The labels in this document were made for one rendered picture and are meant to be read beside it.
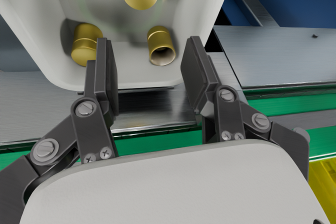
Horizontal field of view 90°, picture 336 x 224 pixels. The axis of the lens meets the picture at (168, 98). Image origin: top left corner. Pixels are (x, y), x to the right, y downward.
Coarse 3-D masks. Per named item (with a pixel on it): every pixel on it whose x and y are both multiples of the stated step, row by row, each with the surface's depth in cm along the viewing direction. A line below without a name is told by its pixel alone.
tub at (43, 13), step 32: (0, 0) 12; (32, 0) 14; (64, 0) 19; (96, 0) 19; (160, 0) 21; (192, 0) 17; (32, 32) 14; (64, 32) 20; (128, 32) 24; (192, 32) 18; (64, 64) 20; (128, 64) 23
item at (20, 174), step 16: (16, 160) 7; (64, 160) 7; (0, 176) 6; (16, 176) 6; (32, 176) 6; (48, 176) 7; (0, 192) 6; (16, 192) 6; (0, 208) 6; (16, 208) 6
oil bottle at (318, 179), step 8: (312, 168) 30; (320, 168) 30; (312, 176) 29; (320, 176) 29; (328, 176) 30; (312, 184) 28; (320, 184) 29; (328, 184) 29; (320, 192) 28; (328, 192) 28; (320, 200) 27; (328, 200) 27; (328, 208) 27; (328, 216) 26
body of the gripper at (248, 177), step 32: (128, 160) 6; (160, 160) 6; (192, 160) 6; (224, 160) 6; (256, 160) 6; (288, 160) 7; (32, 192) 5; (64, 192) 5; (96, 192) 5; (128, 192) 5; (160, 192) 5; (192, 192) 5; (224, 192) 5; (256, 192) 6; (288, 192) 6
